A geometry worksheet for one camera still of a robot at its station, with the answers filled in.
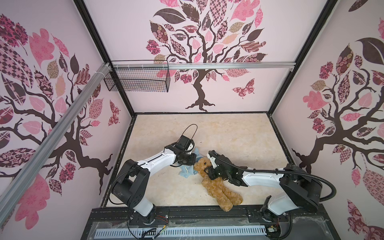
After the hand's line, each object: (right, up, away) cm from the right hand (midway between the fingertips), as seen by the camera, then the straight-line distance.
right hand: (205, 167), depth 86 cm
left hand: (-6, +2, +2) cm, 7 cm away
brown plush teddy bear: (+9, -11, -15) cm, 20 cm away
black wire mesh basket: (-43, +58, +9) cm, 72 cm away
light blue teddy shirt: (-11, -2, 0) cm, 11 cm away
